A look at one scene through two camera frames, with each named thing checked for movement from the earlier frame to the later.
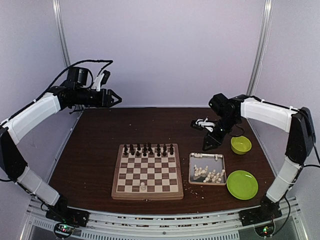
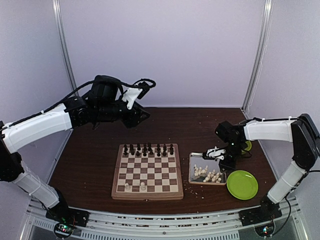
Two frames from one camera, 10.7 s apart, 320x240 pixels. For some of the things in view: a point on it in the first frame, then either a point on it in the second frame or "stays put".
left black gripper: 109,100 -> 133,120
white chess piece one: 143,187 stays put
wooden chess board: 148,172 stays put
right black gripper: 215,141 -> 229,166
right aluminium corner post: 263,38 stays put
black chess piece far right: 171,149 stays put
